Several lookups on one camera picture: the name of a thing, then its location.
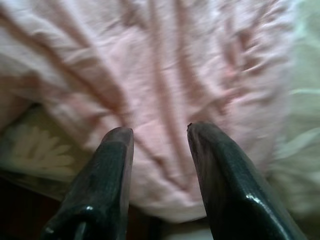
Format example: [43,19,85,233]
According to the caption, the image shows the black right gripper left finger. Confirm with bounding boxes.
[39,127,135,240]

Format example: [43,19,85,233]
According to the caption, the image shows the pink cartoon print quilt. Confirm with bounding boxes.
[0,0,308,223]

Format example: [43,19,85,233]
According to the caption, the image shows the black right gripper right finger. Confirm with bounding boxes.
[187,121,301,240]

